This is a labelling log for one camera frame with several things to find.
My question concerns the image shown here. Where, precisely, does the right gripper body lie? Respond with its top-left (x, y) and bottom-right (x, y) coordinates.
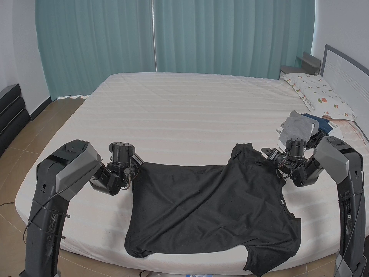
top-left (268, 149), bottom-right (285, 168)

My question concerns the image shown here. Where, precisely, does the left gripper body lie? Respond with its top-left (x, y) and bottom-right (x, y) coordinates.
top-left (128, 153), bottom-right (145, 173)

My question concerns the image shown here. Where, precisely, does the black T-shirt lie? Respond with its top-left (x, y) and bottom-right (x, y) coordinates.
top-left (124, 143), bottom-right (302, 277)

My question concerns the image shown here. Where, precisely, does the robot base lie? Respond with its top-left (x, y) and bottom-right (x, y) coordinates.
top-left (150, 272), bottom-right (215, 277)

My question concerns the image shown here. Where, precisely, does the pile of clothes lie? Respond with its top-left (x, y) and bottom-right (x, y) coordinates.
top-left (275, 110), bottom-right (346, 155)

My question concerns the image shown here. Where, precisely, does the bed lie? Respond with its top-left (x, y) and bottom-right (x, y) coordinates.
top-left (14, 44), bottom-right (369, 273)

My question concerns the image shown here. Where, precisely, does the white printed pillow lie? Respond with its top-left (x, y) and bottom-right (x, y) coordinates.
top-left (281, 72), bottom-right (358, 120)

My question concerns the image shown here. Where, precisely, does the dark grey bedside table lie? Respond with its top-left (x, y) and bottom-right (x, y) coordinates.
top-left (280, 52), bottom-right (321, 75)

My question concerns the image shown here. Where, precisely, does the blue-green curtain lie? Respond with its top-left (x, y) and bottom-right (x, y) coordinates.
top-left (153, 0), bottom-right (316, 78)
top-left (35, 0), bottom-right (157, 101)

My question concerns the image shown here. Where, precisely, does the black chest of drawers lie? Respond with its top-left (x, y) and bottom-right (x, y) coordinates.
top-left (0, 84), bottom-right (30, 155)

